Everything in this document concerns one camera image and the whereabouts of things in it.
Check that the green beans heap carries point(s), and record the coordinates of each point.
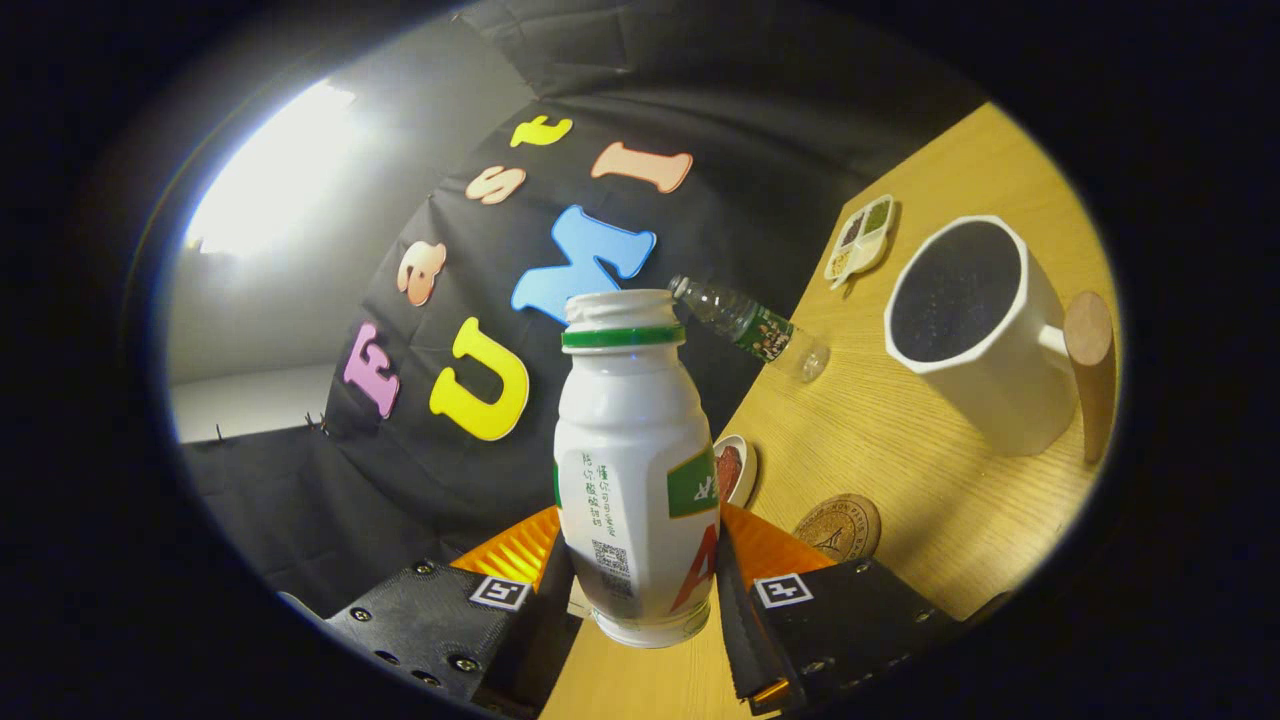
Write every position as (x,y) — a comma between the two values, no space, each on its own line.
(878,217)

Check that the white round plate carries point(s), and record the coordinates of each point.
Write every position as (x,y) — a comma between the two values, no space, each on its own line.
(748,470)

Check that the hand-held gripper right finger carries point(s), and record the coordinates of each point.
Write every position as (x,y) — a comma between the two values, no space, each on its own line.
(738,630)

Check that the black backdrop cloth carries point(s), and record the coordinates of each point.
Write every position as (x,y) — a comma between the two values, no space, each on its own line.
(300,500)

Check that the white divided tray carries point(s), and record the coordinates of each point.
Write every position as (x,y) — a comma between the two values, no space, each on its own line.
(868,245)

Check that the red sausages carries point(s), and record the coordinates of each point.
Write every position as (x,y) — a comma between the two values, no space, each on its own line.
(729,470)

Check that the round cork coaster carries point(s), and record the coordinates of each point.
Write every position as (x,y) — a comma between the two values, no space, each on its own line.
(840,530)

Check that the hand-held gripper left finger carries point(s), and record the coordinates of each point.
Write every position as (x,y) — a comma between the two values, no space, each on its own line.
(548,640)

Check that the clear plastic water bottle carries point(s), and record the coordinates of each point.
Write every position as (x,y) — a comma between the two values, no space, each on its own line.
(760,330)

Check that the wooden table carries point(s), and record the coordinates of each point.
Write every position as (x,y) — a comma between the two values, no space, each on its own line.
(900,480)

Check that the white juice bottle green label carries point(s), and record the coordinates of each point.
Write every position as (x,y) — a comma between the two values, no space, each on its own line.
(630,450)

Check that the dark red beans heap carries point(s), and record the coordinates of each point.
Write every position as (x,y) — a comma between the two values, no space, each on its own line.
(854,230)

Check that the yellow beans heap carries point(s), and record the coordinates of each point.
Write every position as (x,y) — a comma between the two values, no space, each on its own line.
(840,264)

